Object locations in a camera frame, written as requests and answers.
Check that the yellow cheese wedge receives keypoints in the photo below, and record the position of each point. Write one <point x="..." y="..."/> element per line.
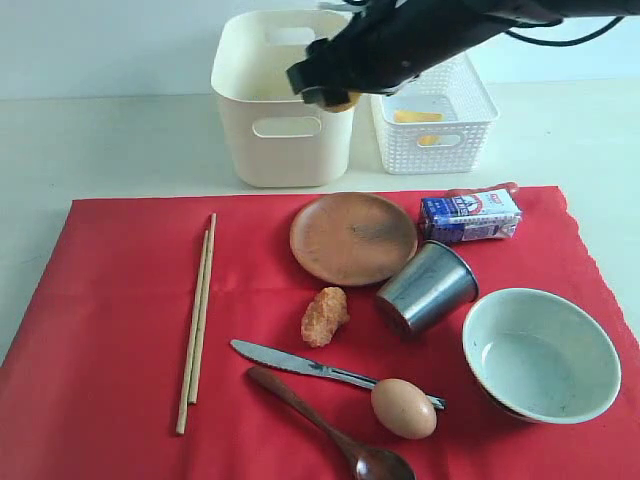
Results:
<point x="408" y="116"/>

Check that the steel table knife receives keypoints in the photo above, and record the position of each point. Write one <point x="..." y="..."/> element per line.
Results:
<point x="281" y="360"/>

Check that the yellow lemon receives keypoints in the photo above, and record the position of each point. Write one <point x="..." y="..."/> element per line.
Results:
<point x="353" y="98"/>

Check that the short wooden chopstick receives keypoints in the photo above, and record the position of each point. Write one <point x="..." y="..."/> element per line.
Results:
<point x="196" y="361"/>

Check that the dark wooden spoon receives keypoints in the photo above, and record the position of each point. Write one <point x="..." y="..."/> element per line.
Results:
<point x="365" y="462"/>

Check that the brown wooden plate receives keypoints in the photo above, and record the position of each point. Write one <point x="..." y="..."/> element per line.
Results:
<point x="352" y="238"/>

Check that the pale green ceramic bowl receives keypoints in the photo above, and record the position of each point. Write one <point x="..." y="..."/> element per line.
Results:
<point x="540" y="357"/>

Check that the blue white milk carton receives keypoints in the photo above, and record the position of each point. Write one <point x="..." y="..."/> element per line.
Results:
<point x="469" y="217"/>

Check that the red sausage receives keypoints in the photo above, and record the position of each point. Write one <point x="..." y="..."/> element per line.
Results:
<point x="511" y="188"/>

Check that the brown egg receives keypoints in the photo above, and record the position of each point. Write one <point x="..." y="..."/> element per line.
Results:
<point x="403" y="409"/>

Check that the long wooden chopstick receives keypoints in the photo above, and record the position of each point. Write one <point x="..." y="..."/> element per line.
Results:
<point x="183" y="401"/>

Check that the cream plastic bin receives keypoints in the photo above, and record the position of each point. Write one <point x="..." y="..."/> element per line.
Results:
<point x="274" y="138"/>

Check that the white lattice plastic basket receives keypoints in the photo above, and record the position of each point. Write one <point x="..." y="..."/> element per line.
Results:
<point x="452" y="88"/>

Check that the stainless steel cup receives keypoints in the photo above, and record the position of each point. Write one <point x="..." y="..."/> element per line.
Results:
<point x="432" y="285"/>

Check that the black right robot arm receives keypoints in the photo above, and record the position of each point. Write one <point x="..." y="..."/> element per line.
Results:
<point x="537" y="14"/>

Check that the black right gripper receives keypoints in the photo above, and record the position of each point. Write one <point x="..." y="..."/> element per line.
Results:
<point x="387" y="45"/>

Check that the fried chicken nugget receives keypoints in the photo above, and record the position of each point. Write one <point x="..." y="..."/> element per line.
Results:
<point x="326" y="313"/>

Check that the red cloth mat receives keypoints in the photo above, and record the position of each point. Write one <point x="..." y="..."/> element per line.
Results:
<point x="91" y="384"/>

